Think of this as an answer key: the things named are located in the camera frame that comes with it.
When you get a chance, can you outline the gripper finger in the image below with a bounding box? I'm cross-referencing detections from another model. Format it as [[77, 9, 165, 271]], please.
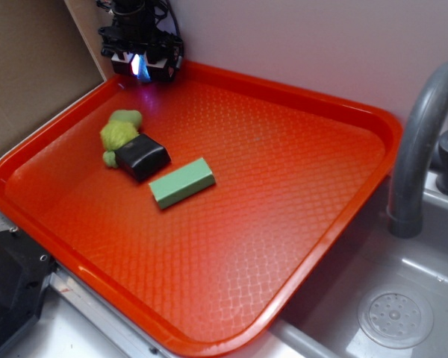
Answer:
[[138, 55, 176, 83], [111, 52, 138, 76]]

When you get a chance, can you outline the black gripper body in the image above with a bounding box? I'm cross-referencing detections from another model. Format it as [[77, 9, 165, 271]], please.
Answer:
[[98, 25, 184, 63]]

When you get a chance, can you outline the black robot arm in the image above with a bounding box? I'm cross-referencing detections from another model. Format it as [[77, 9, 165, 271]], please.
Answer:
[[96, 1, 184, 83]]

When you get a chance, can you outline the light wooden board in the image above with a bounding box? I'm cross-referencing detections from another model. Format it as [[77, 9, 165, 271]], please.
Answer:
[[64, 0, 114, 81]]

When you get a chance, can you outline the green plush toy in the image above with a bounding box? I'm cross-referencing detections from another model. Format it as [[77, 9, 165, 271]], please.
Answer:
[[99, 110, 143, 169]]

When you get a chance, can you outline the brown cardboard panel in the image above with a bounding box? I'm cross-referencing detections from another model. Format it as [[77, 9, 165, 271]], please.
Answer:
[[0, 1, 102, 157]]

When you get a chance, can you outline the black rectangular block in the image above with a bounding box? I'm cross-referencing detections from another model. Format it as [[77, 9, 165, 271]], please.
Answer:
[[115, 134, 171, 182]]

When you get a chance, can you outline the green rectangular block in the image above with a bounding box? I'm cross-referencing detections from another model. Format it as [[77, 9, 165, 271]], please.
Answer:
[[149, 158, 216, 210]]

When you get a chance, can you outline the red plastic tray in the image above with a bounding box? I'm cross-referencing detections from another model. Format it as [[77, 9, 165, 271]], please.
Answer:
[[0, 62, 402, 357]]

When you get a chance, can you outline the black box with screws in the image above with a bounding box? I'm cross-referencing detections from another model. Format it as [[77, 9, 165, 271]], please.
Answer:
[[0, 227, 55, 356]]

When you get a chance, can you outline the grey curved faucet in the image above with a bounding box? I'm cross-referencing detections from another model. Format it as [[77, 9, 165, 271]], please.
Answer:
[[387, 62, 448, 239]]

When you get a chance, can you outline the grey sink basin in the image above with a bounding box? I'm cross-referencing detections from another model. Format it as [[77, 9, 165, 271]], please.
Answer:
[[272, 175, 448, 358]]

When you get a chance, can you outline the round sink drain cover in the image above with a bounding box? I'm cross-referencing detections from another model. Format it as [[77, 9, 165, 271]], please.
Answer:
[[357, 285, 434, 349]]

